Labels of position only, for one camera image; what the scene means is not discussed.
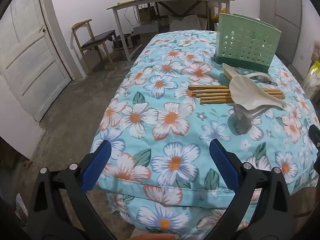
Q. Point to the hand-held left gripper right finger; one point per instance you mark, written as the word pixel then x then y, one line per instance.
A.
pixel 223 165

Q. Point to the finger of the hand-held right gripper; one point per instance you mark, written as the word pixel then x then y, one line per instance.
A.
pixel 315 136

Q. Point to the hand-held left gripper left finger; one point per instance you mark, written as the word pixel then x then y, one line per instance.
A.
pixel 96 167

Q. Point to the small dark knife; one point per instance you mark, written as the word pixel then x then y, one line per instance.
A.
pixel 265 80

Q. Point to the white plastic spoon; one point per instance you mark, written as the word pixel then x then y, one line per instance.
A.
pixel 230 70
pixel 242 90

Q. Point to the bundle of wooden chopsticks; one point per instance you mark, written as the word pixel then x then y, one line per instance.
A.
pixel 210 87

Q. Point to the green perforated utensil holder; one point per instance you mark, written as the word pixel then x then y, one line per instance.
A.
pixel 247 42

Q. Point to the yellow rice bag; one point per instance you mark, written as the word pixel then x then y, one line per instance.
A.
pixel 313 77

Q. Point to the floral blue tablecloth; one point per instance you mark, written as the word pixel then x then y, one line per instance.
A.
pixel 175 120

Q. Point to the grey refrigerator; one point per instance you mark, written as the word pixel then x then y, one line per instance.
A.
pixel 287 17

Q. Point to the black case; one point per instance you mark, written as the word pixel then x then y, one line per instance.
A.
pixel 125 42

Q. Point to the wooden chair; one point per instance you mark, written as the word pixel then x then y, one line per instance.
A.
pixel 97 38

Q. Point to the white panelled door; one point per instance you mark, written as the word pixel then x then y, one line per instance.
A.
pixel 30 55

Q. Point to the yellow plastic bag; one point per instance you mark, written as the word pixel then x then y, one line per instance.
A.
pixel 223 10

